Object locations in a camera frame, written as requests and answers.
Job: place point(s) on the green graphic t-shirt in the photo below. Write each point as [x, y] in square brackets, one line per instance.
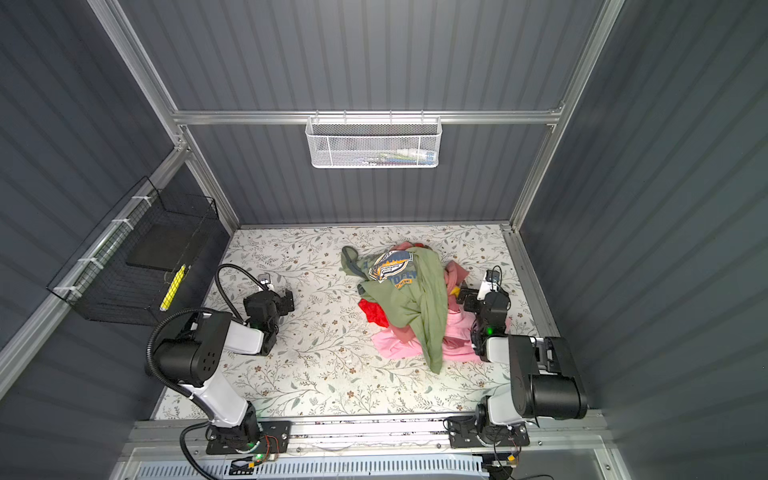
[410, 288]

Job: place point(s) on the floral patterned table mat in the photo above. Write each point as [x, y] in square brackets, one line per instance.
[324, 361]

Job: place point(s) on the yellow marker pen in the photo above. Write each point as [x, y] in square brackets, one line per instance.
[173, 289]

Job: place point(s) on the black flat pad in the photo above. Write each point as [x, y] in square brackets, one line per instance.
[166, 248]

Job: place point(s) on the white ventilated grille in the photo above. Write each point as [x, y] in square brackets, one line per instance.
[446, 466]

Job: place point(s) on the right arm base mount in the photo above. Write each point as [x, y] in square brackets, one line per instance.
[465, 432]

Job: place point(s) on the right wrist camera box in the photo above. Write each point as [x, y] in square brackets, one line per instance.
[492, 282]

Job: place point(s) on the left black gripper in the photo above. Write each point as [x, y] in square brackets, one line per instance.
[283, 301]

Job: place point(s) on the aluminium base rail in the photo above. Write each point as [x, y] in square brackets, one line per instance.
[380, 434]

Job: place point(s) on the pens in white basket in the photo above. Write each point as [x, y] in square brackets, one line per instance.
[415, 157]

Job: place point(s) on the black wire basket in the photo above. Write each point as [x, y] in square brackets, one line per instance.
[97, 283]

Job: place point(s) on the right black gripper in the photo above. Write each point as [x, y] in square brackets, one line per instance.
[475, 298]

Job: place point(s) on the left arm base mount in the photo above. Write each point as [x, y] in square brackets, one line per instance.
[264, 437]

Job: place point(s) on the bright red cloth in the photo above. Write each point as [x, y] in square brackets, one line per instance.
[374, 313]

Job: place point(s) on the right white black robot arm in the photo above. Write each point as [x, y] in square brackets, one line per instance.
[543, 380]

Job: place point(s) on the light pink cloth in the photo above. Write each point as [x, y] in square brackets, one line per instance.
[400, 343]

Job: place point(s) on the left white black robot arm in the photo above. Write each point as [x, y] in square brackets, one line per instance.
[185, 353]

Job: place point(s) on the white wire mesh basket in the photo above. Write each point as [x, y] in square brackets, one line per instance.
[334, 145]

